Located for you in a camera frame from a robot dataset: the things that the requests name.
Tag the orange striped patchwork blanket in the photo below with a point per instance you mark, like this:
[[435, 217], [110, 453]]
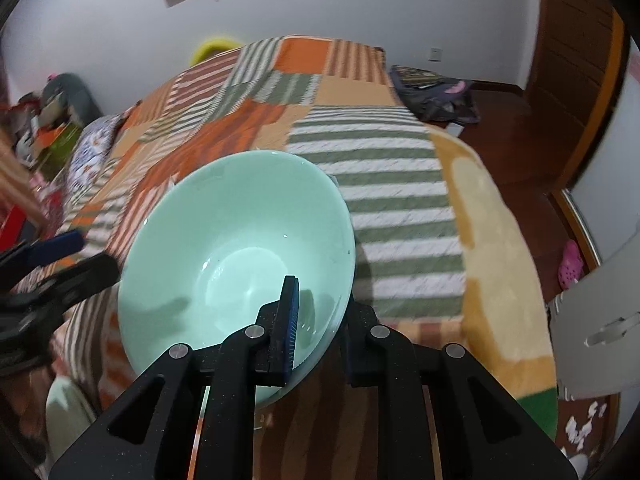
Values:
[[400, 210]]

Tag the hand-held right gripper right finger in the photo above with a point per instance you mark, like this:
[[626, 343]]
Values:
[[360, 355]]

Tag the green plate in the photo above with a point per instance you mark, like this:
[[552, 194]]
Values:
[[67, 415]]

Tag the patterned floral pillow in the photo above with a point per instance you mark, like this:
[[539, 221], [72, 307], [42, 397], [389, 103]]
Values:
[[92, 145]]

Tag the brown striped curtain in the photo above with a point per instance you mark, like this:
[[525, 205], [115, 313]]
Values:
[[15, 180]]

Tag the green bowl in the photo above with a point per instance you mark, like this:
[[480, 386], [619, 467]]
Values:
[[225, 240]]

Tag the wooden wardrobe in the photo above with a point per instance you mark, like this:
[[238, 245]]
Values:
[[570, 60]]

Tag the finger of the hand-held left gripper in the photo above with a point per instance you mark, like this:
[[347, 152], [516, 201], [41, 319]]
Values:
[[57, 247], [75, 277]]

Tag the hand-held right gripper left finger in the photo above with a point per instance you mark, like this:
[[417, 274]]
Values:
[[291, 340]]

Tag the grey board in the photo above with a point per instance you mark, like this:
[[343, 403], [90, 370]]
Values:
[[590, 330]]

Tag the yellow round object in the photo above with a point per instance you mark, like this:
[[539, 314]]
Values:
[[212, 47]]

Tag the grey plush toy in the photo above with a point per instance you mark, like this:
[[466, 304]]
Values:
[[70, 92]]

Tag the white wall socket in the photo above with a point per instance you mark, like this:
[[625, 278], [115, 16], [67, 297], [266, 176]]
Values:
[[436, 53]]

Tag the pink shoe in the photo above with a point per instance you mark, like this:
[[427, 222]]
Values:
[[570, 262]]

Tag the red box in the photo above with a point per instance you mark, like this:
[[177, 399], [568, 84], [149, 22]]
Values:
[[12, 227]]

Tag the brown patterned floor mat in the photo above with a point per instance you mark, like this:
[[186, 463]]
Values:
[[580, 430]]

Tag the green box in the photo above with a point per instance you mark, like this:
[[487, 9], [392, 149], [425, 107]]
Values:
[[60, 147]]

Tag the dark backpack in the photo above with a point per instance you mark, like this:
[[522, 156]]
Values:
[[435, 95]]

